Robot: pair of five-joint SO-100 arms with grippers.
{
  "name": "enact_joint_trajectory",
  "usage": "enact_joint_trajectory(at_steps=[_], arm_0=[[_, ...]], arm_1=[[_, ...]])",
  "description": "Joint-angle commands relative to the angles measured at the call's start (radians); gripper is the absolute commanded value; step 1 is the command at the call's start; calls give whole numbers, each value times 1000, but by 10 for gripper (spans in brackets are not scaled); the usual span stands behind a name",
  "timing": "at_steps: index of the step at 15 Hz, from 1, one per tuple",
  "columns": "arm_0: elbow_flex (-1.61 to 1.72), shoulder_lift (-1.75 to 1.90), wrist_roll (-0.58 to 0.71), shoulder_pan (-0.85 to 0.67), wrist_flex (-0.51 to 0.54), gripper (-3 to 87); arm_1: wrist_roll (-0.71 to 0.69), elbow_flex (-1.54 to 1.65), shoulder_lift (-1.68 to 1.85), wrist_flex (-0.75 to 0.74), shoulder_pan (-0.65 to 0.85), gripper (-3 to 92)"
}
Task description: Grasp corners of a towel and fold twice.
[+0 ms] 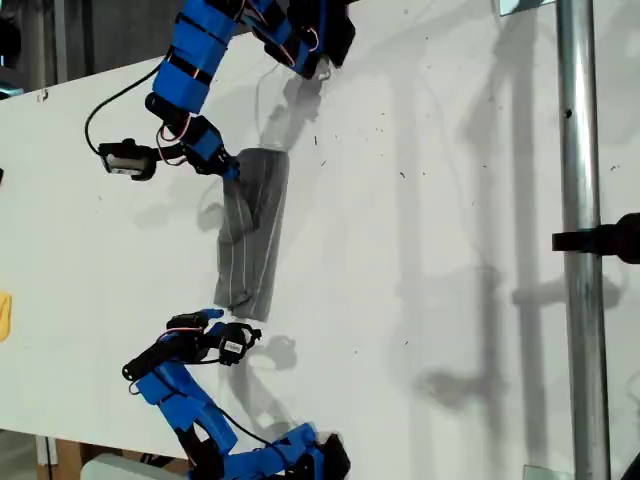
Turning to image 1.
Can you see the grey striped towel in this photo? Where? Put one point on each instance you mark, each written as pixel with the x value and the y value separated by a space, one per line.
pixel 260 225

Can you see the white box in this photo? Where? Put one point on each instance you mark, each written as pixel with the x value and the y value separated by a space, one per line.
pixel 125 470

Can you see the yellow object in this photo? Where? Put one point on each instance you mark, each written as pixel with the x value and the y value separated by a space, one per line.
pixel 5 315

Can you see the black clamp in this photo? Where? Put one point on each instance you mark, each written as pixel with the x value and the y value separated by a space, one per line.
pixel 600 240

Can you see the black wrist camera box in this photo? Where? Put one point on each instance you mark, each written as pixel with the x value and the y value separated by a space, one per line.
pixel 235 345
pixel 127 161

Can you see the wooden table frame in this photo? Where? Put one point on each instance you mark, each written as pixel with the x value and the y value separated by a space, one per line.
pixel 67 452

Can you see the metal corner bracket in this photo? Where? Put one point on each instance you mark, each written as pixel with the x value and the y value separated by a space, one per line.
pixel 515 5

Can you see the steel post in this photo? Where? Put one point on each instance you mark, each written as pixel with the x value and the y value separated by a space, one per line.
pixel 582 200

